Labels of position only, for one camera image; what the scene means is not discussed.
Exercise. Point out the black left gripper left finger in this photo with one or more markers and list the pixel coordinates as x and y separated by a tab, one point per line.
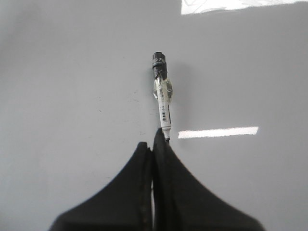
123	205

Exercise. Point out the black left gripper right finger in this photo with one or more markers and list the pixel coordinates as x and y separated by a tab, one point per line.
182	203

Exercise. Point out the white black whiteboard marker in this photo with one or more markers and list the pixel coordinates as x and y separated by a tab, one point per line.
163	92

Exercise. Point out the white whiteboard with aluminium frame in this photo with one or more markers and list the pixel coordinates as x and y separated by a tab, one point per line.
76	97

